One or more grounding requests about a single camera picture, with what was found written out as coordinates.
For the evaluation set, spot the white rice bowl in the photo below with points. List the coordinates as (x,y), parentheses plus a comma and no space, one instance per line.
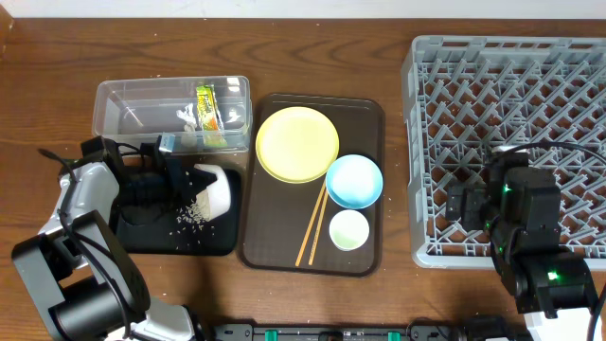
(215,200)

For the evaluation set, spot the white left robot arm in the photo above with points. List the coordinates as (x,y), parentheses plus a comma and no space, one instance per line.
(82,281)

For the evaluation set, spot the clear plastic waste bin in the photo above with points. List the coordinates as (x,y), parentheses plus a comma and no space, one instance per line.
(138,111)

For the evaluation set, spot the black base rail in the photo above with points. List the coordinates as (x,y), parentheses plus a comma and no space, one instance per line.
(247,332)

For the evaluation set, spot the green snack wrapper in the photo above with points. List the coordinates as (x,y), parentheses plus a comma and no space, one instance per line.
(209,116)

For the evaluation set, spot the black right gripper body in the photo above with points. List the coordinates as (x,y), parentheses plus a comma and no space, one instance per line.
(474,208)

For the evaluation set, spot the small white green cup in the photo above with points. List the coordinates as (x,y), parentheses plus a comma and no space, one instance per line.
(349,230)

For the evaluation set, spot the grey plastic dishwasher rack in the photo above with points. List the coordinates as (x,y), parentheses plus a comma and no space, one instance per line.
(464,96)

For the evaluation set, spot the light blue bowl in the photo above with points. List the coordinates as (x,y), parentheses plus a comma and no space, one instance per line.
(354,181)

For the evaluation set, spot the clear plastic wrap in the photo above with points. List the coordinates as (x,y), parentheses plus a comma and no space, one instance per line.
(189,139)

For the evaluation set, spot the black plastic waste tray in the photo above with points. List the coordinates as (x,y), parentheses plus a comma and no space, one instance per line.
(218,238)

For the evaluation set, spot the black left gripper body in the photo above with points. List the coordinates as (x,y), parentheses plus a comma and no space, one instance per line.
(149,190)

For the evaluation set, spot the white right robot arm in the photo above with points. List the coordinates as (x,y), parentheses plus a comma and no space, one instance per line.
(519,209)

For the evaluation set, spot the pile of rice grains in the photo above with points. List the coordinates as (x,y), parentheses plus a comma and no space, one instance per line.
(193,215)

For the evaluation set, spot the yellow round plate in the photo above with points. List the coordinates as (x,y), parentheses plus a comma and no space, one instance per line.
(297,144)

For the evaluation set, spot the wooden chopstick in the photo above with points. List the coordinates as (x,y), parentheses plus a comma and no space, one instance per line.
(320,219)
(309,227)

